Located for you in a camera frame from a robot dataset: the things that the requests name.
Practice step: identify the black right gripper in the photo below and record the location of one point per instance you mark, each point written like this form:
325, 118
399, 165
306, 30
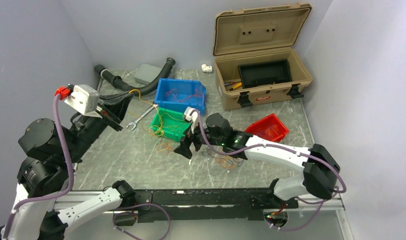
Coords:
184, 149

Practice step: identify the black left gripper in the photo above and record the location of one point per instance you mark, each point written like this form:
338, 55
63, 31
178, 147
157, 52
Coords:
117, 111

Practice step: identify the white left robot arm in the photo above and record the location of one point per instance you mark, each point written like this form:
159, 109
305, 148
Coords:
47, 173

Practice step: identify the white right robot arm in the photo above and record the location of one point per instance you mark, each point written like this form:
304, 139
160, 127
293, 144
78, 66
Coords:
317, 172

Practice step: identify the white pipe elbow fitting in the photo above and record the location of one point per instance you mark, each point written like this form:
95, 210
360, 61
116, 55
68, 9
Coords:
206, 68

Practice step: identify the green plastic bin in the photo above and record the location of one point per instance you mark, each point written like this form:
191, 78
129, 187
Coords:
169, 124

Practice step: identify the silver open-end wrench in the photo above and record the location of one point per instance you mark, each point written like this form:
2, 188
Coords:
133, 124

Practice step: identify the grey flat block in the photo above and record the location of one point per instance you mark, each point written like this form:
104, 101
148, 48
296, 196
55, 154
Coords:
147, 74

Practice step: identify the blue plastic bin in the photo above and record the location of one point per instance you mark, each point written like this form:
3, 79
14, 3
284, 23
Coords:
178, 94

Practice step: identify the red plastic bin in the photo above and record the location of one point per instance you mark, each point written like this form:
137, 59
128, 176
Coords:
269, 128

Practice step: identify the black toolbox tray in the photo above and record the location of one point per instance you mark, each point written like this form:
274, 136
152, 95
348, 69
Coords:
264, 73

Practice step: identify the tan plastic toolbox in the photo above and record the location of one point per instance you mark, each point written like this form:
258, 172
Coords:
258, 35

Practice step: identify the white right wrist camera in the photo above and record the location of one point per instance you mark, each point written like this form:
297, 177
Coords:
191, 115

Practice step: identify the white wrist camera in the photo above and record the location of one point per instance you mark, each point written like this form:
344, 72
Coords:
82, 98
191, 115

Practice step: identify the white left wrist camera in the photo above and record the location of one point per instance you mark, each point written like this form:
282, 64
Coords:
82, 98

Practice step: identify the yellow handled screwdriver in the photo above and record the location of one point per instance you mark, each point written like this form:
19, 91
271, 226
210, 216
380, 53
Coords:
233, 85

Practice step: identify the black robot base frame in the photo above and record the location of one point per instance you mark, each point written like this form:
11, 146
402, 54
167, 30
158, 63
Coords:
205, 204

